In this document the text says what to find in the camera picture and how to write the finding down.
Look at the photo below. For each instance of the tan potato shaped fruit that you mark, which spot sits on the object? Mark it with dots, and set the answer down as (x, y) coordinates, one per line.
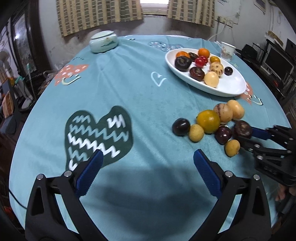
(237, 109)

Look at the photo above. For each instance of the yellow longan left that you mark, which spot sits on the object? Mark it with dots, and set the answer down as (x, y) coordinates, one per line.
(196, 133)

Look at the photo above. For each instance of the dark framed mirror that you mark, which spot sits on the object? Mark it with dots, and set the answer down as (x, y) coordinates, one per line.
(27, 40)

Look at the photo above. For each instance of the large dark mangosteen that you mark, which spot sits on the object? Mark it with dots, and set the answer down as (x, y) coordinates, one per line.
(182, 63)

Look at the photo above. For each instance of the black hat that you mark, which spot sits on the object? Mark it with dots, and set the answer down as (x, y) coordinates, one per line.
(247, 53)

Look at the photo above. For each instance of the pale yellow round fruit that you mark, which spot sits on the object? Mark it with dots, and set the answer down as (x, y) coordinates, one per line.
(211, 79)

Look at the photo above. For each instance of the white ceramic lidded jar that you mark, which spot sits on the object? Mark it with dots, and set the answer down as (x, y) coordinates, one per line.
(103, 41)

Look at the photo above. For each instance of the right hand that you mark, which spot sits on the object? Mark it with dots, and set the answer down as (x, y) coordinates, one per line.
(280, 193)

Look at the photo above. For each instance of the large orange mandarin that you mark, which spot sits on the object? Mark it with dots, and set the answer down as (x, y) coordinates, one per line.
(182, 54)

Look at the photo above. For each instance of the white paper cup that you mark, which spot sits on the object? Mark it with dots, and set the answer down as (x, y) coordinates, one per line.
(227, 51)

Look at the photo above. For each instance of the striped pepino melon back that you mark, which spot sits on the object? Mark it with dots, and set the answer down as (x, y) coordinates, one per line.
(224, 112)

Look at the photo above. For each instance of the striped pepino melon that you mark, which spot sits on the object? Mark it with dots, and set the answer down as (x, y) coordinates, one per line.
(224, 112)
(217, 67)

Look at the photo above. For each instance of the red cherry tomato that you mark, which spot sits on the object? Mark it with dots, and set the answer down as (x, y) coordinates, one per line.
(199, 62)
(205, 59)

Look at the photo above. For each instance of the small yellow longan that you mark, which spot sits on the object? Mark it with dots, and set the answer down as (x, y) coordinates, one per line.
(232, 148)

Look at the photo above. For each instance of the small orange mandarin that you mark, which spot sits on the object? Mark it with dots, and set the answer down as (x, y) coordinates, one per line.
(204, 52)

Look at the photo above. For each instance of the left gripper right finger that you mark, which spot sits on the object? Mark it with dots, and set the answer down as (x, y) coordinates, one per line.
(220, 185)

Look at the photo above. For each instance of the white oval plate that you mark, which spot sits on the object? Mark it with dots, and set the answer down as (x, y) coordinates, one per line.
(228, 86)

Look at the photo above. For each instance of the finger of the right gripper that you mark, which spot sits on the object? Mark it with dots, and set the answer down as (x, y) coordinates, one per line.
(260, 133)
(249, 144)

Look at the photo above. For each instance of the checkered curtain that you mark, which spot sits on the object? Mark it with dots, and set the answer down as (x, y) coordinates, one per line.
(200, 12)
(76, 16)

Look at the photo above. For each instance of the teal patterned tablecloth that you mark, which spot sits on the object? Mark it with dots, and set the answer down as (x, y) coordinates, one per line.
(124, 102)

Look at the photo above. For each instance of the dark brown mangosteen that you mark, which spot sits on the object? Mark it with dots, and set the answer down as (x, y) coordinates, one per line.
(242, 129)

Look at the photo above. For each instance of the left checkered curtain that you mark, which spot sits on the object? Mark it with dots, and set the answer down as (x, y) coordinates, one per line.
(76, 16)

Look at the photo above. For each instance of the yellow orange small citrus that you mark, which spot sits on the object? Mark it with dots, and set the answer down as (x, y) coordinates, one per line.
(214, 59)

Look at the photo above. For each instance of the computer monitor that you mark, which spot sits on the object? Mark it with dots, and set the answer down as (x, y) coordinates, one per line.
(276, 63)

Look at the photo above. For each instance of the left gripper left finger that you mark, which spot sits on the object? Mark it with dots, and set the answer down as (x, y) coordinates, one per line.
(76, 185)

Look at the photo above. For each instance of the dark purple plum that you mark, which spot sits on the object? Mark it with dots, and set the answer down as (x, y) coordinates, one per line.
(193, 56)

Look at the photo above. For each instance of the green yellow tangerine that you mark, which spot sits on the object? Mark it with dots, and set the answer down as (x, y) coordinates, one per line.
(208, 120)

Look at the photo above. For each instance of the right checkered curtain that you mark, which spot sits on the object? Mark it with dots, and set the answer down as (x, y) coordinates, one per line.
(200, 12)

